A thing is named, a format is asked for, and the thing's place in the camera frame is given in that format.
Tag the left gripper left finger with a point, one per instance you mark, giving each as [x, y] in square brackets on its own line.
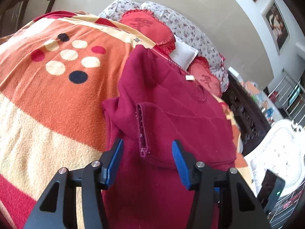
[97, 177]

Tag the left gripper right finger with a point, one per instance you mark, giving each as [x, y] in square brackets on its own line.
[198, 177]

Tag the dark red sweater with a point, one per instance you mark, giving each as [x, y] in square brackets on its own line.
[156, 106]

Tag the white ornate chair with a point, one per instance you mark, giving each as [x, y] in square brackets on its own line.
[282, 152]

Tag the dark carved wooden cabinet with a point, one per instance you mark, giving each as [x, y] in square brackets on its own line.
[251, 121]

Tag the metal stair railing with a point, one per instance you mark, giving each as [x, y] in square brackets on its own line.
[288, 97]

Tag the right red heart pillow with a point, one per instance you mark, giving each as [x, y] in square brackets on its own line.
[199, 68]

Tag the red heart pillow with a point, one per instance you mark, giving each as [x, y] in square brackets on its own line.
[199, 68]
[146, 23]

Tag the orange patterned love blanket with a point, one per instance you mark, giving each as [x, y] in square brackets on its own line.
[55, 74]

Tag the small white pillow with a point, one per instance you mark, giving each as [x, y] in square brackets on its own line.
[183, 55]

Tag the floral bed headboard cover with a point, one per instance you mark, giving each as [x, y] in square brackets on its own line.
[181, 27]

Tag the left red heart pillow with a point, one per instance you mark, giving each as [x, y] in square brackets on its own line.
[146, 23]

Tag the dark wooden side table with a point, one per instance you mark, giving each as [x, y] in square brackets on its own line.
[12, 15]

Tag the framed wall photo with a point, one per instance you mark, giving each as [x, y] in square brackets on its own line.
[276, 25]

